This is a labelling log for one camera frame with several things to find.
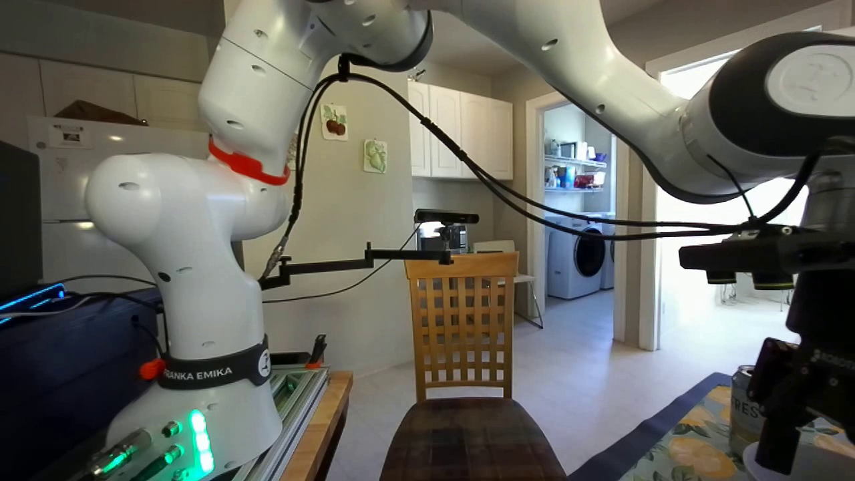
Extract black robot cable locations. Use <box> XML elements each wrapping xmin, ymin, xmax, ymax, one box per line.
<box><xmin>255</xmin><ymin>49</ymin><xmax>822</xmax><ymax>281</ymax></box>

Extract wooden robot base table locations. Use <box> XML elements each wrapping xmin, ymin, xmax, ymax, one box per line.
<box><xmin>281</xmin><ymin>371</ymin><xmax>352</xmax><ymax>481</ymax></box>

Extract dark blue bag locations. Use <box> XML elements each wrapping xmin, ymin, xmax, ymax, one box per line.
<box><xmin>0</xmin><ymin>289</ymin><xmax>159</xmax><ymax>481</ymax></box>

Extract white washing machine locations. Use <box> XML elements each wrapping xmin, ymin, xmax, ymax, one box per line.
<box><xmin>547</xmin><ymin>220</ymin><xmax>607</xmax><ymax>298</ymax></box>

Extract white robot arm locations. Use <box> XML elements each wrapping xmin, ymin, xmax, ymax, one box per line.
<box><xmin>84</xmin><ymin>0</ymin><xmax>855</xmax><ymax>481</ymax></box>

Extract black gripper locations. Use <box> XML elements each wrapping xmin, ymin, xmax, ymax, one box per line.
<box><xmin>678</xmin><ymin>224</ymin><xmax>855</xmax><ymax>476</ymax></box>

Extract lemon print tablecloth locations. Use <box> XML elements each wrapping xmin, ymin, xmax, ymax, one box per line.
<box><xmin>565</xmin><ymin>374</ymin><xmax>855</xmax><ymax>481</ymax></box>

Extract white kitchen cabinets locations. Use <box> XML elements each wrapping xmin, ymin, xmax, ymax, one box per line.
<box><xmin>406</xmin><ymin>79</ymin><xmax>512</xmax><ymax>179</ymax></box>

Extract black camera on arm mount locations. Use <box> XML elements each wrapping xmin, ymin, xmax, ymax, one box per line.
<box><xmin>259</xmin><ymin>208</ymin><xmax>480</xmax><ymax>289</ymax></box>

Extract wooden lattice back chair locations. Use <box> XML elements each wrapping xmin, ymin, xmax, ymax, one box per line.
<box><xmin>380</xmin><ymin>254</ymin><xmax>563</xmax><ymax>481</ymax></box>

